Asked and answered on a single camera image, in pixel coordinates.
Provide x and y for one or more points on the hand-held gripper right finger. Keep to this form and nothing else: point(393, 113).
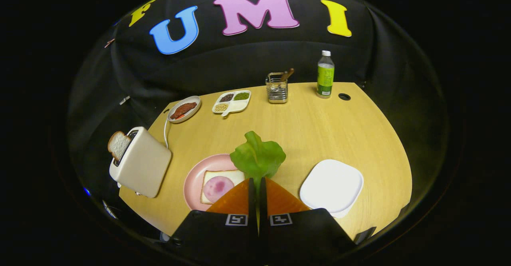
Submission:
point(303, 236)

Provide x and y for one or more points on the white bread slice with ham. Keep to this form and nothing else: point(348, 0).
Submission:
point(236, 176)

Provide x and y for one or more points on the green lettuce leaf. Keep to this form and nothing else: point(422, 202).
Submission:
point(257, 158)

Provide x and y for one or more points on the pink ham slice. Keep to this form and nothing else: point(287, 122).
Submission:
point(218, 188)

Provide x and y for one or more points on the white clothes peg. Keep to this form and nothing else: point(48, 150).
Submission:
point(124, 100)

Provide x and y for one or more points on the white oval plate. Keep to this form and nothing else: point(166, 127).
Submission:
point(195, 111)

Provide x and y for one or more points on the white square plate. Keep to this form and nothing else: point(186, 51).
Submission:
point(331, 186)

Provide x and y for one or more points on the black backdrop cloth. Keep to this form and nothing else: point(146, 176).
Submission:
point(239, 58)

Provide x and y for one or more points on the white toaster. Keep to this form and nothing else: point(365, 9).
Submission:
point(145, 166)

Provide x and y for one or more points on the green label plastic bottle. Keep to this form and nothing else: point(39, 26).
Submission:
point(325, 76)

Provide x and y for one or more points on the pink round plate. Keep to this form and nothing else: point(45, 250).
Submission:
point(193, 186)

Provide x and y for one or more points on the toasted bread slice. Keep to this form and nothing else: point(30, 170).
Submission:
point(117, 144)

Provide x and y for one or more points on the white divided dish with beans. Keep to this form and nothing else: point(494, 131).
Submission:
point(239, 106)

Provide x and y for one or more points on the pink clothes peg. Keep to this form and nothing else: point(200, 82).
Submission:
point(110, 42)

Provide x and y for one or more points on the brown meat piece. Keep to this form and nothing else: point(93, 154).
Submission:
point(183, 109)

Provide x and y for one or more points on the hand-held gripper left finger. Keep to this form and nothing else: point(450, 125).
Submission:
point(215, 238)

